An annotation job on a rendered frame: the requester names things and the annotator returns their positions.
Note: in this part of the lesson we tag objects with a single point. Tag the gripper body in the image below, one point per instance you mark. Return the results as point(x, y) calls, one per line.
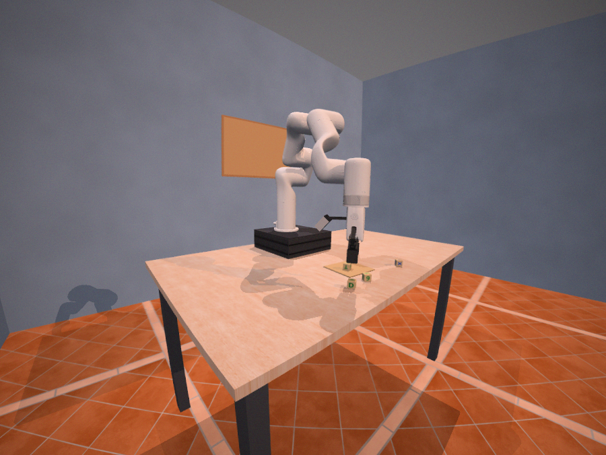
point(358, 220)

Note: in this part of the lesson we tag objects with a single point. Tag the tan flat mat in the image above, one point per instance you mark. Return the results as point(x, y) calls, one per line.
point(356, 269)

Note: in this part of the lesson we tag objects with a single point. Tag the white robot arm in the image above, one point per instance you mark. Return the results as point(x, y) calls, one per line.
point(356, 175)

